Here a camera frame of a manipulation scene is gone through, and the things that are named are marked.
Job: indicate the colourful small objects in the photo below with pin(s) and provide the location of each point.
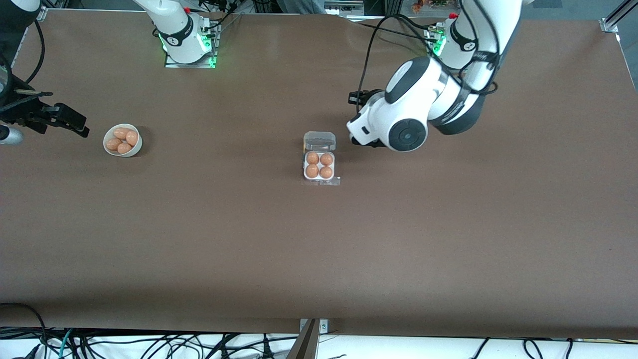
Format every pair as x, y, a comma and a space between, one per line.
418, 5

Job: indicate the brown egg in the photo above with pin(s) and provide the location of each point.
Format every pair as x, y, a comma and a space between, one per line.
113, 144
312, 158
124, 148
326, 172
121, 132
312, 171
132, 138
326, 159

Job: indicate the white black device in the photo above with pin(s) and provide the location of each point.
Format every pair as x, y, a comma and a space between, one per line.
341, 7

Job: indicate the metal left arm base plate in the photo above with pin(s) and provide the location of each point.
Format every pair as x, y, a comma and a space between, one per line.
433, 69

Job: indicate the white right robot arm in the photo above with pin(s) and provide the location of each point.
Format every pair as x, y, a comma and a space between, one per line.
174, 30

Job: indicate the silver metal bracket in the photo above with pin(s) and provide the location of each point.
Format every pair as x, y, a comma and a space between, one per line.
324, 326

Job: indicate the metal corner bracket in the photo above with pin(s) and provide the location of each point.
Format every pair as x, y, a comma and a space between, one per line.
42, 13

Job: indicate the dark grey stand pole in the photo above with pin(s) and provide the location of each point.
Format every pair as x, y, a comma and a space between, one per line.
305, 346

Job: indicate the aluminium profile rail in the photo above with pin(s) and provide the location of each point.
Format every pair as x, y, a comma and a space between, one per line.
615, 17

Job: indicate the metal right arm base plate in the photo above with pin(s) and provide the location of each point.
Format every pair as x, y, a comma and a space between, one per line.
169, 63

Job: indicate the blue jeans leg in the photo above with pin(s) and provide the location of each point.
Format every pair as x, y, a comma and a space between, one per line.
299, 6

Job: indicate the clear plastic egg carton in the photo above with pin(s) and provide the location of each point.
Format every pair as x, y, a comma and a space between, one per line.
319, 141

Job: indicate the white round bowl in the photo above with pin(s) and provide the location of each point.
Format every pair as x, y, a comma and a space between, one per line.
134, 151

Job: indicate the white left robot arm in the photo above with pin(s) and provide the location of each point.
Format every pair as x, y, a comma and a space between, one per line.
413, 99

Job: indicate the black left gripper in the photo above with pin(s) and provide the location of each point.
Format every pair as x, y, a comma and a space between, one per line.
364, 96

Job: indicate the brown table cover sheet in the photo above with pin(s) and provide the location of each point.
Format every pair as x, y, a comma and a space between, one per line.
299, 249

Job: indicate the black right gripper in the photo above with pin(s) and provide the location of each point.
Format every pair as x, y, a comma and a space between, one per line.
26, 112

